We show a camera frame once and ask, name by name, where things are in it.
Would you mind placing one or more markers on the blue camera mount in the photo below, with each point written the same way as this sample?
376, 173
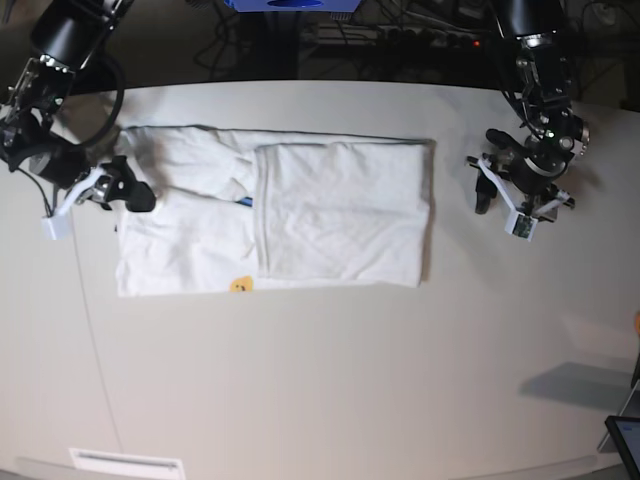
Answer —
340, 6

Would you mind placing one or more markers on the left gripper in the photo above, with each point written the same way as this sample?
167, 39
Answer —
529, 167

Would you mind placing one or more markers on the white paper label sheet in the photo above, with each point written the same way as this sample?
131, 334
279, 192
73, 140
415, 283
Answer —
143, 467

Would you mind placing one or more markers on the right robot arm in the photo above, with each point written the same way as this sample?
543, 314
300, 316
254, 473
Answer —
68, 42

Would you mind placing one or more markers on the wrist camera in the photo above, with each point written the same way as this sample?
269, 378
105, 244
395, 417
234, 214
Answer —
56, 227
520, 225

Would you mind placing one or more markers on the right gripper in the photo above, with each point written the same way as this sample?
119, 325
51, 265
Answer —
66, 176

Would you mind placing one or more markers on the dark tablet screen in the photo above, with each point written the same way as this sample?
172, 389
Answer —
624, 431

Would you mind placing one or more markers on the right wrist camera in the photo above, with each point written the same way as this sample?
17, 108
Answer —
56, 227

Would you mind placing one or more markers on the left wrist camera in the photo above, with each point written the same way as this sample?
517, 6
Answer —
520, 225

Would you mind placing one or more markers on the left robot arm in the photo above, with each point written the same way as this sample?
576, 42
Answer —
543, 107

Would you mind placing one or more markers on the white printed T-shirt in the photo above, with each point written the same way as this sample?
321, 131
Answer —
242, 210

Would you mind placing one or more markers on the black power strip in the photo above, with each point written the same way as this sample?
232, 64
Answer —
380, 35

